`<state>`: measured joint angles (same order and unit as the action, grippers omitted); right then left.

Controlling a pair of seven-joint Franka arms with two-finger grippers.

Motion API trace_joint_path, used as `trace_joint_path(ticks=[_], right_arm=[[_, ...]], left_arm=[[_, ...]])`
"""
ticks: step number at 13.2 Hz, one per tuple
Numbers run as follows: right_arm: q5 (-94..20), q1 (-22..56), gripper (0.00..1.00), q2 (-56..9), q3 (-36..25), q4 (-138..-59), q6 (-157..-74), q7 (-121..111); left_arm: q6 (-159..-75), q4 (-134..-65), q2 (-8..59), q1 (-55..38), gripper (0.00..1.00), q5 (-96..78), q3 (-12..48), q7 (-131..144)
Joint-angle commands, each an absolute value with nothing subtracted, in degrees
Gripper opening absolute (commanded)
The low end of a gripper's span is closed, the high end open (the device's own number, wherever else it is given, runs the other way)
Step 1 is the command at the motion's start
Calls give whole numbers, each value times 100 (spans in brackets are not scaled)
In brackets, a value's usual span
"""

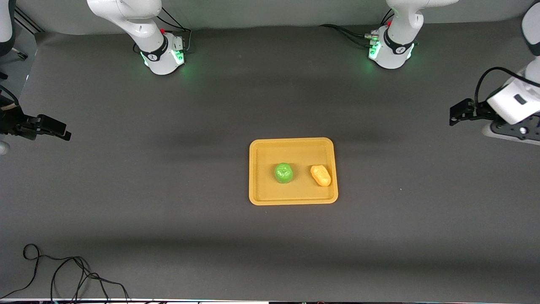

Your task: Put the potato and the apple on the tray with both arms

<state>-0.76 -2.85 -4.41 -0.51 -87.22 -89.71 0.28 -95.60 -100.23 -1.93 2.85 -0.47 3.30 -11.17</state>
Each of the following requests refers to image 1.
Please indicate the yellow toy potato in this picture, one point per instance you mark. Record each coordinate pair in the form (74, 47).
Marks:
(321, 176)

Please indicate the green toy apple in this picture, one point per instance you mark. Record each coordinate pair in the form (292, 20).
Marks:
(284, 173)

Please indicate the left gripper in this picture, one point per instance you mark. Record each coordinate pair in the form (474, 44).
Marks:
(480, 112)

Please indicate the yellow plastic tray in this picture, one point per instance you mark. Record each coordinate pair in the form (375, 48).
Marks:
(287, 192)

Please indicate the black metal bracket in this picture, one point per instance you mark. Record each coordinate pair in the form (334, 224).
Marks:
(21, 54)

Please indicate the aluminium frame rail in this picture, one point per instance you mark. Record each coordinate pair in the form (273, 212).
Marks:
(27, 22)

